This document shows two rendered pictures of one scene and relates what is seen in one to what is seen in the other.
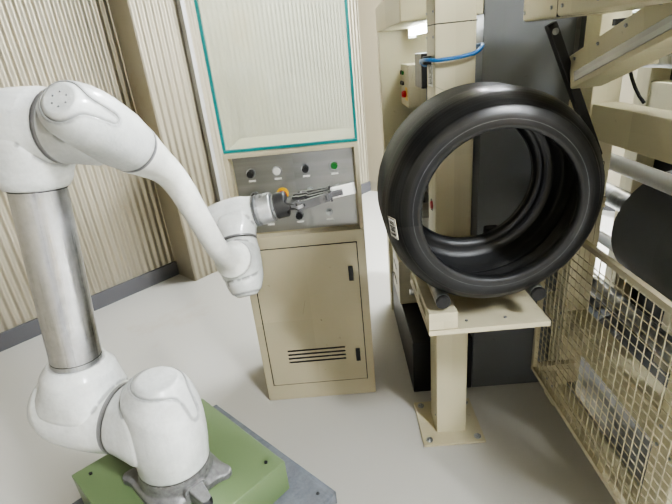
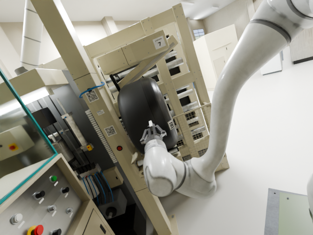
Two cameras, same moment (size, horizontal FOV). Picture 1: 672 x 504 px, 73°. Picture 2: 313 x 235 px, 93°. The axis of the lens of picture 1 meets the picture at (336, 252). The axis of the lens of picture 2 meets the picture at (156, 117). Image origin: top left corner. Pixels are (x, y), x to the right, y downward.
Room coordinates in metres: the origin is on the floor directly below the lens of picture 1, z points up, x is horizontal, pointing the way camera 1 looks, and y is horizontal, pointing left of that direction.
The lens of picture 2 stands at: (1.20, 0.73, 1.49)
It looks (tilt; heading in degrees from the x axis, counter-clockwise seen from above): 16 degrees down; 271
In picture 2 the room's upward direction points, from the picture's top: 23 degrees counter-clockwise
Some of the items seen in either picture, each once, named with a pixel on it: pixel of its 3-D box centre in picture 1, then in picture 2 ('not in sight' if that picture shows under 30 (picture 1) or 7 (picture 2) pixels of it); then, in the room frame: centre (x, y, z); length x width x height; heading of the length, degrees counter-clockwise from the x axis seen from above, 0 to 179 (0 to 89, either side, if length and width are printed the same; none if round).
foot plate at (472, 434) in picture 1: (447, 420); (165, 229); (1.59, -0.43, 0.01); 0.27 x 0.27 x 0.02; 88
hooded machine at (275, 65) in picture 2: not in sight; (269, 52); (-3.04, -4.33, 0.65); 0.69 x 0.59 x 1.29; 47
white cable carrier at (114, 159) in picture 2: not in sight; (103, 136); (1.68, -0.41, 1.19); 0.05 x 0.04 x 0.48; 88
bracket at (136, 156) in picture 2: not in sight; (137, 155); (1.51, -0.45, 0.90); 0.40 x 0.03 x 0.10; 88
